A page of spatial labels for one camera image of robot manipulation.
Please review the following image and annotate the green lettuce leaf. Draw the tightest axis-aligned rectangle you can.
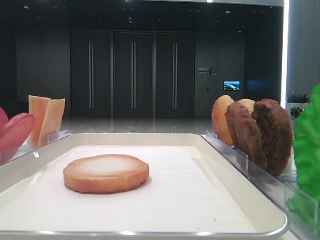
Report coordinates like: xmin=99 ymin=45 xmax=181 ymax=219
xmin=293 ymin=85 xmax=320 ymax=201
xmin=286 ymin=193 xmax=320 ymax=240

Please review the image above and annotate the brown meat patty left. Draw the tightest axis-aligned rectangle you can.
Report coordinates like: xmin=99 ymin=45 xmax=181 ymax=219
xmin=225 ymin=101 xmax=267 ymax=170

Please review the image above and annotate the brown meat patty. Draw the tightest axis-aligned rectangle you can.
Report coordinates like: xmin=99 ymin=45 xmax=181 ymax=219
xmin=225 ymin=101 xmax=267 ymax=170
xmin=251 ymin=98 xmax=293 ymax=177

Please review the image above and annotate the cheese slice right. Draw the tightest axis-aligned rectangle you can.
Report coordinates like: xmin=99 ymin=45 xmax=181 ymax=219
xmin=39 ymin=98 xmax=65 ymax=140

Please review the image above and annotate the cheese slice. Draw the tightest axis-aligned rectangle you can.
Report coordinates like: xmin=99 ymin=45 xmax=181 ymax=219
xmin=28 ymin=95 xmax=51 ymax=143
xmin=39 ymin=98 xmax=65 ymax=140

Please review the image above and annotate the brown meat patty right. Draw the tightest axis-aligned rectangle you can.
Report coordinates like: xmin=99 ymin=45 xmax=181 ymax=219
xmin=251 ymin=98 xmax=293 ymax=177

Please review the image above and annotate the cheese slice left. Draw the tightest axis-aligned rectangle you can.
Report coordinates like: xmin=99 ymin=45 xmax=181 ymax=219
xmin=28 ymin=95 xmax=51 ymax=143

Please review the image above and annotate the red tomato slice front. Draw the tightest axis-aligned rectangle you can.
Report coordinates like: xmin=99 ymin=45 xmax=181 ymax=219
xmin=0 ymin=113 xmax=35 ymax=152

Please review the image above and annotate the red tomato slice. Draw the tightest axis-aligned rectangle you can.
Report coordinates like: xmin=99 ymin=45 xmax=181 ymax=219
xmin=0 ymin=107 xmax=9 ymax=131
xmin=0 ymin=113 xmax=35 ymax=152

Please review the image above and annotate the red tomato slice rear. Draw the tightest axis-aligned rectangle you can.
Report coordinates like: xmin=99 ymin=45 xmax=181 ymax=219
xmin=0 ymin=107 xmax=9 ymax=131

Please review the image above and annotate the green lettuce leaf in rack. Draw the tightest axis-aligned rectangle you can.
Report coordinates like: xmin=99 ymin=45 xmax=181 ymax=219
xmin=286 ymin=193 xmax=320 ymax=240

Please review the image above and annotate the sesame top bun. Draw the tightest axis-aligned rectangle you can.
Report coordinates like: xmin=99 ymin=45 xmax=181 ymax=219
xmin=211 ymin=95 xmax=234 ymax=146

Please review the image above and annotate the dark door right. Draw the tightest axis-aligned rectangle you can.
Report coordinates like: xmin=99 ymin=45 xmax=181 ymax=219
xmin=156 ymin=33 xmax=195 ymax=118

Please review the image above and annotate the dark door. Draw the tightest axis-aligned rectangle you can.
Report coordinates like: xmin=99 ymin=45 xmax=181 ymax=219
xmin=71 ymin=30 xmax=111 ymax=117
xmin=114 ymin=32 xmax=153 ymax=118
xmin=156 ymin=33 xmax=195 ymax=118

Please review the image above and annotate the dark door middle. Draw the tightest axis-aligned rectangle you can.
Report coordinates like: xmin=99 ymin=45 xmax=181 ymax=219
xmin=114 ymin=32 xmax=153 ymax=118

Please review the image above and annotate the white rectangular tray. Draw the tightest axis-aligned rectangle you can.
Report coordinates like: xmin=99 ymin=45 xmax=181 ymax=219
xmin=0 ymin=133 xmax=289 ymax=240

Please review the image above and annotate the white tray liner paper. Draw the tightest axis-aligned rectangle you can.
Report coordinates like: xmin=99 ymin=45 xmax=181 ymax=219
xmin=0 ymin=146 xmax=255 ymax=233

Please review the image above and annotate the round bottom bun slice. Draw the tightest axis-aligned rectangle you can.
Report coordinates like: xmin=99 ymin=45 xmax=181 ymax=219
xmin=63 ymin=154 xmax=149 ymax=194

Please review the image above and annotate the dark door left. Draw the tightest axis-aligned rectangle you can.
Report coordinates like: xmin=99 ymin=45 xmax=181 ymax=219
xmin=71 ymin=30 xmax=111 ymax=117

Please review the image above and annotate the clear acrylic rack left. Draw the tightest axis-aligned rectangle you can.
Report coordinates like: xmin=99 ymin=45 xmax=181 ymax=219
xmin=0 ymin=129 xmax=69 ymax=166

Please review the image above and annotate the clear acrylic rack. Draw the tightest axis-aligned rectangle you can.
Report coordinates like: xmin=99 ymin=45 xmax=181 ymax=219
xmin=0 ymin=129 xmax=69 ymax=166
xmin=204 ymin=130 xmax=313 ymax=240

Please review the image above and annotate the potted plants planter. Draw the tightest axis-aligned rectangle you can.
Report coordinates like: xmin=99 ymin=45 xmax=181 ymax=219
xmin=285 ymin=92 xmax=310 ymax=119

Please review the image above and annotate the clear acrylic rack right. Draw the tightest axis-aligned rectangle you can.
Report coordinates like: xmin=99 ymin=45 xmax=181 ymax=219
xmin=204 ymin=130 xmax=313 ymax=240

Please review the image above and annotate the small wall display screen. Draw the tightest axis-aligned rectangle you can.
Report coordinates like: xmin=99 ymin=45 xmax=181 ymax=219
xmin=223 ymin=81 xmax=240 ymax=91

